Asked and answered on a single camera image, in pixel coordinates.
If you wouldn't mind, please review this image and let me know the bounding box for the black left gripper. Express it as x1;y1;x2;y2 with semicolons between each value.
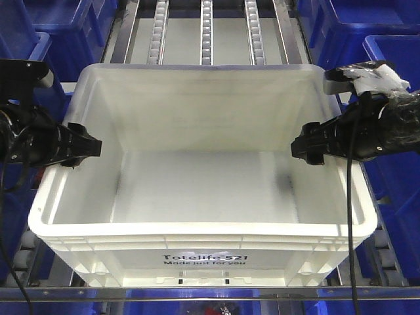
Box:
1;104;102;167

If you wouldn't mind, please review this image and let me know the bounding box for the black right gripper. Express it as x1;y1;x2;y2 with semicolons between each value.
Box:
291;98;393;165

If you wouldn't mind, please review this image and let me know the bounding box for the white plastic tote bin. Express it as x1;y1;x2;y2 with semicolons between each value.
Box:
28;64;377;287

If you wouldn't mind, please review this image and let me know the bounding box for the blue bin far left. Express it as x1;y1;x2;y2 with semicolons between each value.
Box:
0;0;119;283

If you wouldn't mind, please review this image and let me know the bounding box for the blue bin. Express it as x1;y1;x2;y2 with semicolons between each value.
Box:
298;1;419;285
0;0;119;283

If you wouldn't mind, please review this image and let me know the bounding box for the blue bin far right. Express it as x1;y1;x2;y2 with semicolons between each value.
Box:
298;1;419;285

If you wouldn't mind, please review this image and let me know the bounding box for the right roller track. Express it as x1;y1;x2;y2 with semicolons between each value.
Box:
243;0;266;66

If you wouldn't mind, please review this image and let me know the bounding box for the roller track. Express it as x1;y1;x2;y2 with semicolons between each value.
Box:
243;0;266;66
146;0;169;65
199;0;213;66

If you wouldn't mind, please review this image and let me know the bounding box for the left roller track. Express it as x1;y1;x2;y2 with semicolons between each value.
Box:
146;0;169;65

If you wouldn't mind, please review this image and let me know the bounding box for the middle roller track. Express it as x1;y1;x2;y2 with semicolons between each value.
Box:
199;0;213;66

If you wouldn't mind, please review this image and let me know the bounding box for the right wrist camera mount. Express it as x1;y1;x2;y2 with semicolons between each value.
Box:
323;60;411;96

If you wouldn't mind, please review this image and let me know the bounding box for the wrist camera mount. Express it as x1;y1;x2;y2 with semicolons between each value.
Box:
1;59;54;107
323;60;411;96

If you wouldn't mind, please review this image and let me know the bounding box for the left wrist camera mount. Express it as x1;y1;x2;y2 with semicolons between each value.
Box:
1;59;54;107

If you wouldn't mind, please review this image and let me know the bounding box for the black left cable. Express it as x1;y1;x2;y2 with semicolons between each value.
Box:
0;131;35;315

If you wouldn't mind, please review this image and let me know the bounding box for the metal shelf front rail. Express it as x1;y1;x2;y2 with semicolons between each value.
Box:
1;286;419;302

